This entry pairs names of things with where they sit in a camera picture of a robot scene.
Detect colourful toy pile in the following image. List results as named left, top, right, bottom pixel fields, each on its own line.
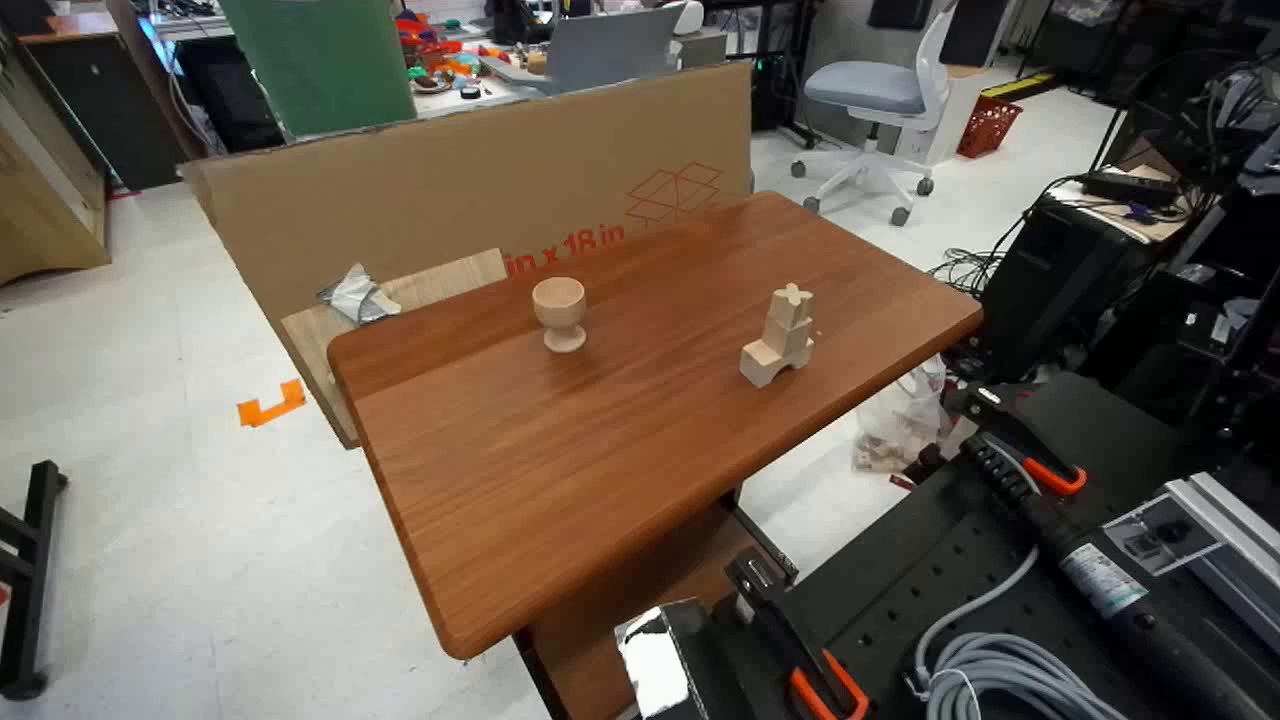
left=393, top=9, right=534, bottom=98

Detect crumpled silver foil bag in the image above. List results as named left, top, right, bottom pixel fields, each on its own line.
left=315, top=261, right=404, bottom=327

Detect black floor stand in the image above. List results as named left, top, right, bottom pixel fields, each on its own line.
left=0, top=457, right=70, bottom=703

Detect large brown cardboard panel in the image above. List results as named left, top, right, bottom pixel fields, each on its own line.
left=185, top=55, right=756, bottom=337

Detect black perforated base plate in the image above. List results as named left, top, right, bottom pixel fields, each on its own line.
left=692, top=366, right=1280, bottom=720

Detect small wooden side table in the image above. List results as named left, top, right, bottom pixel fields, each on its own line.
left=1045, top=163, right=1210, bottom=250

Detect wooden table lower shelf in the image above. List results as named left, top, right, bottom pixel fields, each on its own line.
left=517, top=498, right=805, bottom=720

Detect grey office chair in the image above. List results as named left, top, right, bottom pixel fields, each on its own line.
left=787, top=0, right=969, bottom=232

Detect black metal desk frame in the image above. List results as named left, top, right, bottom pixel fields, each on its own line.
left=692, top=0, right=818, bottom=150

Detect coiled grey cable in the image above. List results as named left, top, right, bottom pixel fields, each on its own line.
left=907, top=540, right=1136, bottom=720

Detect green board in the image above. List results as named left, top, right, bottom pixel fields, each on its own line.
left=214, top=0, right=420, bottom=143

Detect light wooden cabinet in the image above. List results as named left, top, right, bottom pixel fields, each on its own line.
left=0, top=30, right=113, bottom=289

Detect black clamp with orange handle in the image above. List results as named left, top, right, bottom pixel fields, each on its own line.
left=937, top=374, right=1090, bottom=502
left=718, top=547, right=875, bottom=720

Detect black flat device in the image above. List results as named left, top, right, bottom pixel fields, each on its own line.
left=1074, top=167, right=1185, bottom=212

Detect yellow strip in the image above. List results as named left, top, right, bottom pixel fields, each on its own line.
left=974, top=68, right=1058, bottom=109

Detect black cabinet with wooden top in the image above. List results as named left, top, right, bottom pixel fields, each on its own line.
left=15, top=2, right=192, bottom=192

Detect silver aluminium rail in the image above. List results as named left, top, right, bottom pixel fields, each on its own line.
left=1158, top=467, right=1280, bottom=654

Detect clear plastic bag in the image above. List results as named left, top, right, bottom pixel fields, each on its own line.
left=853, top=354, right=987, bottom=489

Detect small notched wooden block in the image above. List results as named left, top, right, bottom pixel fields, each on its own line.
left=766, top=281, right=814, bottom=330

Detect wooden arch block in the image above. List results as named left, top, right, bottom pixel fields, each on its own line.
left=735, top=330, right=805, bottom=392

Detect white floor cables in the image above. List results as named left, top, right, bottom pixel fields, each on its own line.
left=921, top=240, right=1021, bottom=294

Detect black equipment case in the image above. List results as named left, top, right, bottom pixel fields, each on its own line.
left=974, top=195, right=1178, bottom=388

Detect flat light cardboard piece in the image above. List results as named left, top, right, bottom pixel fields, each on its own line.
left=275, top=245, right=513, bottom=450

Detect black tube with white label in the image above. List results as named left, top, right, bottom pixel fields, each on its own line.
left=970, top=445, right=1280, bottom=720

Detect black and white printed sheet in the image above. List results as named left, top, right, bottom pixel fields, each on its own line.
left=1100, top=490, right=1222, bottom=581

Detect shiny metal bracket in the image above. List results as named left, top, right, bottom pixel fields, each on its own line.
left=610, top=599, right=710, bottom=720

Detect wooden cube block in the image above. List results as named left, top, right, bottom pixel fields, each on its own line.
left=760, top=313, right=818, bottom=370

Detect grey laptop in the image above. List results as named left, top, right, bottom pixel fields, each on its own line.
left=539, top=2, right=689, bottom=96

